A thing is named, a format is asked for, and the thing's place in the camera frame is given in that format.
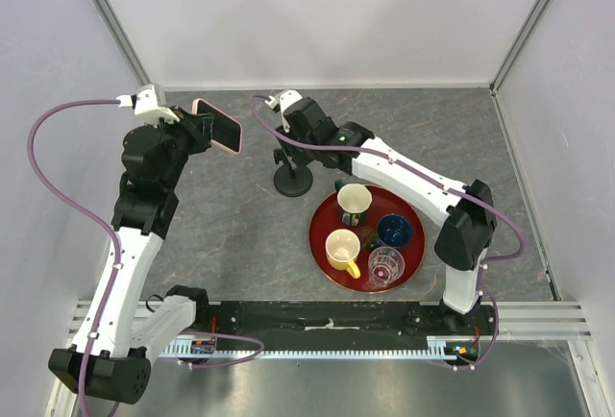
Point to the clear glass tumbler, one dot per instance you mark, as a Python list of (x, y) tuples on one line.
[(385, 266)]

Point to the black phone stand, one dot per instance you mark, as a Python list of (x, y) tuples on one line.
[(288, 180)]

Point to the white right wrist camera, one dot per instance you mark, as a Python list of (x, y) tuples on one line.
[(281, 104)]

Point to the right aluminium frame post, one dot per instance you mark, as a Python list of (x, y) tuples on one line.
[(514, 52)]

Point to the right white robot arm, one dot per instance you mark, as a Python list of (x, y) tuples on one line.
[(465, 228)]

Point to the red round tray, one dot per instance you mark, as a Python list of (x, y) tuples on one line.
[(326, 219)]

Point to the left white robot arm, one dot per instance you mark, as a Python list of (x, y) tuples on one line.
[(111, 358)]

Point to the blue slotted cable duct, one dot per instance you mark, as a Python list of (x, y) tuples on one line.
[(185, 348)]

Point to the pink smartphone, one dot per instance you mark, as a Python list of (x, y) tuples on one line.
[(226, 132)]

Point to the green mug white inside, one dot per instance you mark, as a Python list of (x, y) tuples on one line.
[(353, 201)]

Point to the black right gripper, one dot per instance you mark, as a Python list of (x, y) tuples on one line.
[(295, 159)]

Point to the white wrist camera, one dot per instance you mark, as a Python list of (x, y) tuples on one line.
[(149, 105), (281, 104)]

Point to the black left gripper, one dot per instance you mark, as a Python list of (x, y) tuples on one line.
[(198, 127)]

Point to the aluminium frame rail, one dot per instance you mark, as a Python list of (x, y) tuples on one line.
[(121, 40)]

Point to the yellow mug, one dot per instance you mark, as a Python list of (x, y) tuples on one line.
[(342, 248)]

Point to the blue mug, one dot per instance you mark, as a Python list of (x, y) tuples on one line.
[(394, 230)]

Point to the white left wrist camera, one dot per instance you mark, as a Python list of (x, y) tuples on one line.
[(149, 105)]

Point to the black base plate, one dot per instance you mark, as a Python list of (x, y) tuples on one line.
[(340, 325)]

